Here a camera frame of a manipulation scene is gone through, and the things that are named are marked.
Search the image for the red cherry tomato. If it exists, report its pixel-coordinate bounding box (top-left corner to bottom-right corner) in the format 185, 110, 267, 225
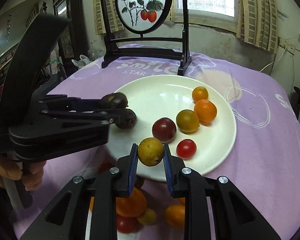
176, 139, 197, 160
97, 161, 114, 175
116, 215, 139, 234

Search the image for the textured orange mandarin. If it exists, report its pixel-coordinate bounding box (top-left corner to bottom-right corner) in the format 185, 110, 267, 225
193, 99, 217, 124

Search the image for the yellow-green small fruit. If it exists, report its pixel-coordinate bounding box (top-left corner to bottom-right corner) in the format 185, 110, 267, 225
138, 137, 164, 167

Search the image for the left checked curtain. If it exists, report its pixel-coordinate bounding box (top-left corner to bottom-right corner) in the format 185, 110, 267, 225
93, 0, 124, 35

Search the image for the right checked curtain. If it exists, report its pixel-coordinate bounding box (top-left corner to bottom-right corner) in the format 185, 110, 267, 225
236, 0, 278, 54

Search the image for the dark wooden cabinet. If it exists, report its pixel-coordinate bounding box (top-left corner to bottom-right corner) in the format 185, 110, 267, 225
52, 0, 89, 58

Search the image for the checked curtain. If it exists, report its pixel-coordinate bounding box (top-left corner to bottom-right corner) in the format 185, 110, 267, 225
93, 0, 124, 35
236, 0, 278, 54

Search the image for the dark red plum tomato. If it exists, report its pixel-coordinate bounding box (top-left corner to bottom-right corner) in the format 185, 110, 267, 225
152, 117, 177, 143

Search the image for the large orange mandarin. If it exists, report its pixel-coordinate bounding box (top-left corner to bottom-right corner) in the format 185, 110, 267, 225
116, 187, 147, 218

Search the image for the white oval plate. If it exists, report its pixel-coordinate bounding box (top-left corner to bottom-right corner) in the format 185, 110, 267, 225
106, 75, 237, 175

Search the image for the round painted screen stand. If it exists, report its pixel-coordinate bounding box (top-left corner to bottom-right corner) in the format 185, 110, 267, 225
100, 0, 191, 76

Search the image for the person's left hand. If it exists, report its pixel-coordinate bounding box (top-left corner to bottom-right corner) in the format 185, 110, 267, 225
0, 154, 46, 191

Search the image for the purple printed tablecloth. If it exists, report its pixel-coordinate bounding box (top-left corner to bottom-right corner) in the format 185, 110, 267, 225
11, 53, 300, 239

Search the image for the yellow lemon-like fruit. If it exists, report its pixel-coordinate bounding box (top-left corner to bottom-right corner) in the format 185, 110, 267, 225
137, 208, 157, 225

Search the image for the green-orange tomato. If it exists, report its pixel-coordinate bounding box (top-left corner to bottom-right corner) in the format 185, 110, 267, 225
176, 109, 200, 133

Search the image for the small orange tomato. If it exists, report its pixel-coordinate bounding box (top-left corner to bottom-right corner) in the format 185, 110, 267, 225
192, 86, 209, 103

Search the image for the white plastic bag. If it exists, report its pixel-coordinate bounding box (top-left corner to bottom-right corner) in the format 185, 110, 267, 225
71, 55, 92, 69

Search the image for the smooth orange tomato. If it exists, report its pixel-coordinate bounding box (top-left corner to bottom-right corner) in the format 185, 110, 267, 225
164, 204, 185, 229
178, 197, 185, 205

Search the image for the white power cable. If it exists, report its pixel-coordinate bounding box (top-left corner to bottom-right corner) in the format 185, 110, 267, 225
258, 45, 288, 73

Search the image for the dark brown passion fruit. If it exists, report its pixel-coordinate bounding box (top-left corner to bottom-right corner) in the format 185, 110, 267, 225
100, 92, 128, 109

